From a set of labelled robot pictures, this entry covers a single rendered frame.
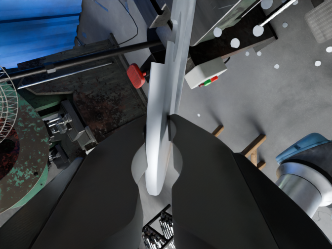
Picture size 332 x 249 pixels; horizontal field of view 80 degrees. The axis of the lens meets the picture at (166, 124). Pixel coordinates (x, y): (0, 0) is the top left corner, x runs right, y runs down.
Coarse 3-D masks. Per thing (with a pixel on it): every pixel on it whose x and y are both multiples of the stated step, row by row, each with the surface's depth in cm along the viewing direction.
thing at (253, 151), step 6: (222, 126) 142; (216, 132) 138; (258, 138) 121; (264, 138) 121; (252, 144) 117; (258, 144) 118; (246, 150) 114; (252, 150) 115; (246, 156) 112; (252, 156) 120; (252, 162) 121; (264, 162) 131
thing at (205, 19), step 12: (168, 0) 39; (204, 0) 34; (216, 0) 32; (228, 0) 31; (240, 0) 30; (204, 12) 35; (216, 12) 33; (228, 12) 32; (204, 24) 36; (216, 24) 34; (192, 36) 38; (204, 36) 37
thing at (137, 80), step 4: (132, 64) 60; (136, 64) 61; (128, 68) 62; (132, 68) 61; (136, 68) 60; (128, 72) 63; (132, 72) 62; (136, 72) 60; (140, 72) 60; (144, 72) 64; (128, 76) 64; (132, 76) 62; (136, 76) 61; (140, 76) 60; (132, 80) 63; (136, 80) 62; (140, 80) 60; (144, 80) 61; (136, 84) 63; (140, 84) 62
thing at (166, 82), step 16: (176, 0) 8; (192, 0) 22; (176, 16) 8; (192, 16) 25; (160, 64) 8; (176, 64) 12; (160, 80) 8; (176, 80) 15; (160, 96) 9; (176, 96) 27; (160, 112) 9; (176, 112) 27; (160, 128) 10; (160, 144) 10; (160, 160) 12; (160, 176) 14
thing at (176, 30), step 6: (180, 12) 9; (180, 18) 9; (174, 24) 9; (180, 24) 10; (174, 30) 9; (174, 36) 9; (174, 42) 9; (174, 48) 9; (174, 54) 10; (174, 60) 10
